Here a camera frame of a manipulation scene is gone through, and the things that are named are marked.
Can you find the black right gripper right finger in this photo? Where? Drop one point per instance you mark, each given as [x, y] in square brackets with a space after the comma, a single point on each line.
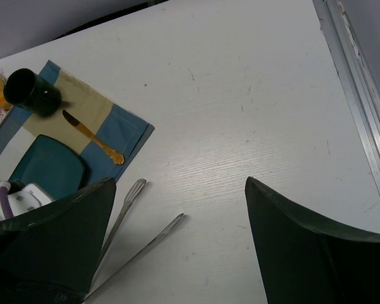
[305, 257]

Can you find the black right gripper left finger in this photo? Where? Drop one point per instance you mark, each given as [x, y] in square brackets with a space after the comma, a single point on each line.
[50, 254]

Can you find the metal tongs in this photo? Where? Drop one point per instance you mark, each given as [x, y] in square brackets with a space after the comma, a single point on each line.
[131, 238]

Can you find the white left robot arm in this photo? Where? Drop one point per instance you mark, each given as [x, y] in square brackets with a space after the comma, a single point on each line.
[17, 199]

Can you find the teal square plate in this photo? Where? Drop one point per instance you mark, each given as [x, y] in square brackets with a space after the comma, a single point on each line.
[52, 165]

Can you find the gold knife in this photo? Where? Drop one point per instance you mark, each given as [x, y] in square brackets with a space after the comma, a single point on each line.
[117, 157]

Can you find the blue beige checked placemat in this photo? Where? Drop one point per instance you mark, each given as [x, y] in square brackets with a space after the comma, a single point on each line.
[119, 128]

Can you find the dark green mug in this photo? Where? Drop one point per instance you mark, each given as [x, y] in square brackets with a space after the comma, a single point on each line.
[25, 89]

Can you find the aluminium table frame rail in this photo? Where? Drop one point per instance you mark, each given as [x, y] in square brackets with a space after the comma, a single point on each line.
[355, 76]

